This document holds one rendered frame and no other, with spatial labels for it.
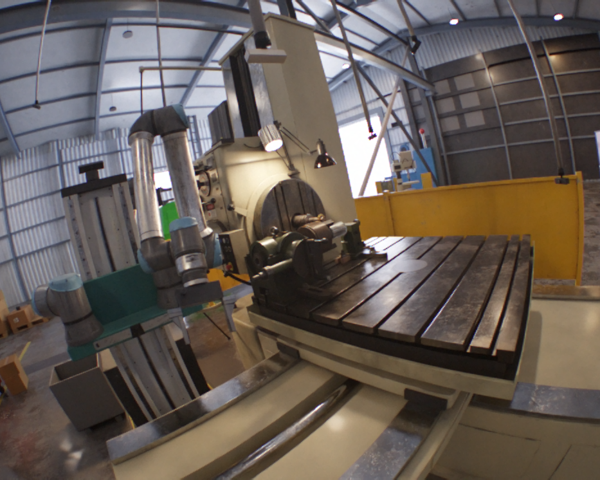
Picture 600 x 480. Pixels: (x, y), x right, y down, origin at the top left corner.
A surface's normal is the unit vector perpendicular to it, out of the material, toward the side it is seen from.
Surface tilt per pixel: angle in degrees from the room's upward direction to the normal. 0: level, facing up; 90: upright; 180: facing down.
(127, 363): 90
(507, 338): 0
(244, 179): 90
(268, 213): 90
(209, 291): 67
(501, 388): 90
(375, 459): 0
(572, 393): 0
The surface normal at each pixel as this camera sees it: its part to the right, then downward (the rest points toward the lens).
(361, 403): -0.21, -0.96
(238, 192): 0.66, -0.01
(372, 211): -0.72, 0.27
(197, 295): 0.44, -0.36
